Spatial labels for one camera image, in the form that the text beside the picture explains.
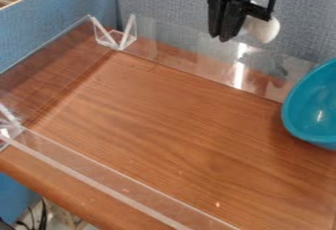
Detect clear acrylic corner bracket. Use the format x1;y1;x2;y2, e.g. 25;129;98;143
89;14;137;51

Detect clear acrylic left barrier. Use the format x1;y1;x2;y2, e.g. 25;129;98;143
0;18;105;124

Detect clear acrylic front bracket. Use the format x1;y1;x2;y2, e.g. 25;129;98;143
0;103;22;152

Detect clear acrylic front barrier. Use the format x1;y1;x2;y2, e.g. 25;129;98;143
0;127;240;230

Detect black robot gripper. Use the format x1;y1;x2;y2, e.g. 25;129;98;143
206;0;277;42

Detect blue plastic bowl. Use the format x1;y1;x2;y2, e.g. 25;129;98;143
281;58;336;151

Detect black cables under table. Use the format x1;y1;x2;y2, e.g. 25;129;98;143
0;198;49;230

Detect white brown mushroom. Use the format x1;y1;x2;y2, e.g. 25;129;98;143
238;17;281;43

